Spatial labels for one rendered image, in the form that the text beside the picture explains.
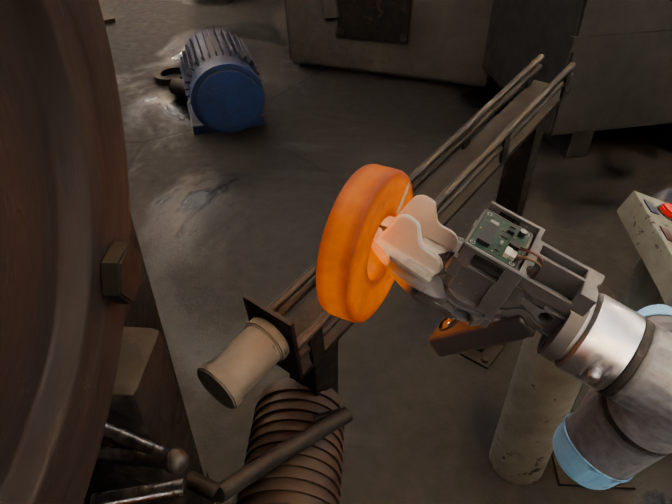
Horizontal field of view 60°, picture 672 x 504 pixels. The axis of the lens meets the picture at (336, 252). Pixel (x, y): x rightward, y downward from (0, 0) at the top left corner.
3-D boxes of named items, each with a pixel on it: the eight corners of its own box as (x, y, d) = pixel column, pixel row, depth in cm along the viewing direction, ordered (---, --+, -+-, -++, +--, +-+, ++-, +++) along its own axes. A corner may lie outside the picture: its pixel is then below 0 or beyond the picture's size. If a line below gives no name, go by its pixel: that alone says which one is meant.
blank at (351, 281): (346, 327, 64) (374, 337, 62) (294, 292, 50) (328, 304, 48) (396, 199, 66) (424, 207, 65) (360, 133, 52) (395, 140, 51)
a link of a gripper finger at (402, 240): (373, 180, 53) (464, 231, 51) (357, 226, 57) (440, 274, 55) (357, 197, 50) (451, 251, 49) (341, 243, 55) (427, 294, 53)
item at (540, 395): (492, 484, 125) (550, 316, 92) (485, 435, 134) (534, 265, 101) (549, 487, 125) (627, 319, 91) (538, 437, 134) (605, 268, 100)
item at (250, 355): (202, 390, 67) (190, 360, 63) (256, 338, 72) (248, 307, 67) (239, 418, 64) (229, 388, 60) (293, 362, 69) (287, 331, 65)
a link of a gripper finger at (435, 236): (388, 164, 55) (476, 213, 53) (371, 210, 59) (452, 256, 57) (373, 180, 52) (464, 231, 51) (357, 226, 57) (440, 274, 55)
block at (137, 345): (87, 527, 62) (5, 389, 47) (113, 459, 68) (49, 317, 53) (186, 533, 62) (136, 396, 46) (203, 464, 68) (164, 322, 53)
